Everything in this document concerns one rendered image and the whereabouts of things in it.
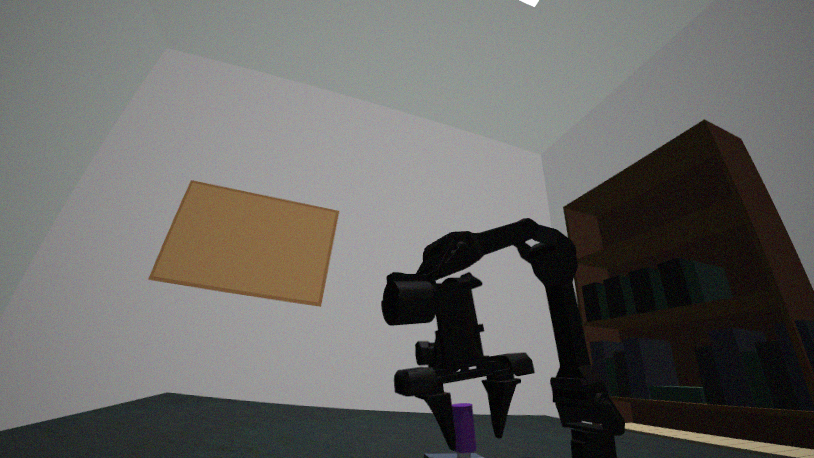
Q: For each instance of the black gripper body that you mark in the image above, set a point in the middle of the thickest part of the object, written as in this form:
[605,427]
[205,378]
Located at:
[461,348]

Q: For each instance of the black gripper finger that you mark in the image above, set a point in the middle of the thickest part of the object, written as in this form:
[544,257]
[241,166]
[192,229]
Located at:
[500,394]
[441,407]

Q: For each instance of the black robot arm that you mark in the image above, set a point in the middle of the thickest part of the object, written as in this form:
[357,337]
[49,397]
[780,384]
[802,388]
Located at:
[578,391]

